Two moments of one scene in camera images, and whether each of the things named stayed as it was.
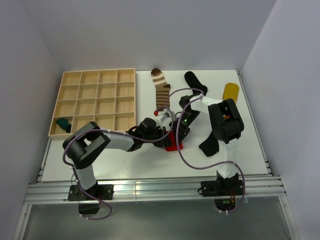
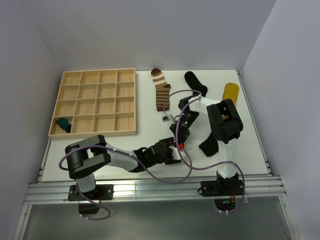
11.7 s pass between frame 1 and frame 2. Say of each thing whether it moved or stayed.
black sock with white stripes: stayed
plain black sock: stayed
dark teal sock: stayed
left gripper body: moved
